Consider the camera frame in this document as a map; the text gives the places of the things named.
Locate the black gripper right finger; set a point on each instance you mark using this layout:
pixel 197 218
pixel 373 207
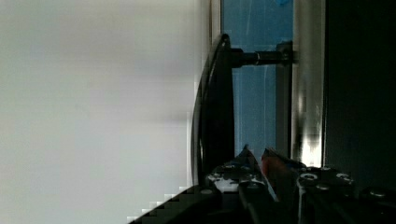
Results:
pixel 323 195

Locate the black oven door handle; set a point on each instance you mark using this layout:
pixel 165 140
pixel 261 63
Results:
pixel 212 126

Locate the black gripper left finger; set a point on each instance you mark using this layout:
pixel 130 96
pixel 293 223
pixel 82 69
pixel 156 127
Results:
pixel 246 194

